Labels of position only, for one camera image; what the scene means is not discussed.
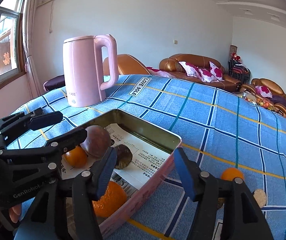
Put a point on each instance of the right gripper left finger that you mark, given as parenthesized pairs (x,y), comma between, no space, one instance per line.
(90,185)

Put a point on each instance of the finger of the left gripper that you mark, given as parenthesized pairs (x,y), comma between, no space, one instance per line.
(34,158)
(15,125)

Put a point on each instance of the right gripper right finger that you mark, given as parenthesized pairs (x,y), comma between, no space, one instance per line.
(242,219)

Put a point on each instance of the small tan round fruit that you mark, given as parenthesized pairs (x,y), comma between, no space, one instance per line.
(260,197)

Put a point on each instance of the large orange in tin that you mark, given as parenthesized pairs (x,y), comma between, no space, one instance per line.
(111,201)

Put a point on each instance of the small orange in tin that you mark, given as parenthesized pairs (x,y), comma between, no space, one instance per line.
(76,158)

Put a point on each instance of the purple stool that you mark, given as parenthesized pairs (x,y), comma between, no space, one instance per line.
(54,83)

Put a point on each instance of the purple passion fruit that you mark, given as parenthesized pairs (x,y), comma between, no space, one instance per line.
(97,141)

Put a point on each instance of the printed paper in tin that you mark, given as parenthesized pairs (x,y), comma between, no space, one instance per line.
(146,160)

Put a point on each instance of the blue plaid tablecloth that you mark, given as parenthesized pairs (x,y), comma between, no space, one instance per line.
(218,131)

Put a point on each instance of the pink electric kettle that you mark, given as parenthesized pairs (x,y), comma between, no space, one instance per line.
(83,69)

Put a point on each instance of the window with curtain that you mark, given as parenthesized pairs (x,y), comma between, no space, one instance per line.
(16,33)

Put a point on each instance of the pink metal tin box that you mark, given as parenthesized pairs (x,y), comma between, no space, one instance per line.
(152,134)

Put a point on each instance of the brown leather chair back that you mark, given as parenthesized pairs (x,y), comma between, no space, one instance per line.
(127,64)

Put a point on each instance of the coffee table with fruit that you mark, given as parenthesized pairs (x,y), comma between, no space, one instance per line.
(251,97)

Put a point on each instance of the brown leather armchair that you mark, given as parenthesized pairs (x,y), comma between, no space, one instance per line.
(267,94)

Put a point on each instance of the stacked chairs in corner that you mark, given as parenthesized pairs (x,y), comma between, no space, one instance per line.
(236,68)

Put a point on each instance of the brown leather long sofa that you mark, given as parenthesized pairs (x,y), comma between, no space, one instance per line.
(199,69)

